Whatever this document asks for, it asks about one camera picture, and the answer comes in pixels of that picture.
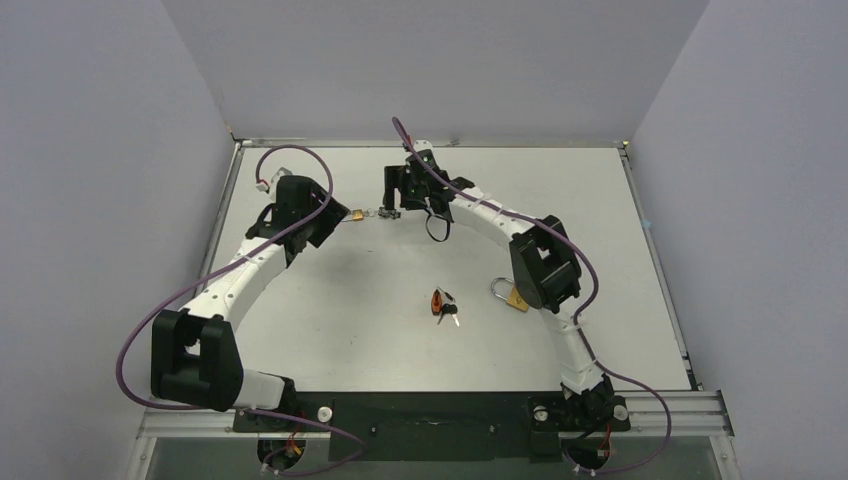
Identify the orange black padlock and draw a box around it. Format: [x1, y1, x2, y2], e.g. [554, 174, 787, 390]
[430, 288, 444, 316]

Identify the black-headed keys bunch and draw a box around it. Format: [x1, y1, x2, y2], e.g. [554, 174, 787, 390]
[437, 289, 460, 327]

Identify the large brass padlock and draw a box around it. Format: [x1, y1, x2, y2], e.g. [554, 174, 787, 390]
[490, 277, 530, 313]

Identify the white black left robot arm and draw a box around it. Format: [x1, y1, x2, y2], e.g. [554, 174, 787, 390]
[151, 175, 350, 430]

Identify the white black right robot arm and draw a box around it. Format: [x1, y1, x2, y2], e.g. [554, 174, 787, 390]
[380, 150, 615, 429]

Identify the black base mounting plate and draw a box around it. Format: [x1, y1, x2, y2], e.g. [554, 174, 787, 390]
[232, 391, 631, 463]

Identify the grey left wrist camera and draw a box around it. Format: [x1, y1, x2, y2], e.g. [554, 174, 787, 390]
[256, 167, 293, 195]

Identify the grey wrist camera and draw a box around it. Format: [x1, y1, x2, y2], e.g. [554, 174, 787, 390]
[256, 167, 293, 195]
[412, 139, 433, 157]

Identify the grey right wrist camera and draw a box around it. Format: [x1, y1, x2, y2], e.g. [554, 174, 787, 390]
[412, 139, 433, 157]

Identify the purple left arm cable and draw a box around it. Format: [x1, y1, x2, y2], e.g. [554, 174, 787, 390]
[115, 144, 367, 478]

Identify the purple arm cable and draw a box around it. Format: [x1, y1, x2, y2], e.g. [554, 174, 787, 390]
[390, 117, 674, 478]
[115, 144, 367, 478]

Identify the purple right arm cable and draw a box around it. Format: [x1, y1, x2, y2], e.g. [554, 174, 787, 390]
[390, 117, 674, 478]

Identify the aluminium table frame rail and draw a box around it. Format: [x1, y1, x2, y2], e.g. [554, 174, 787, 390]
[136, 391, 734, 439]

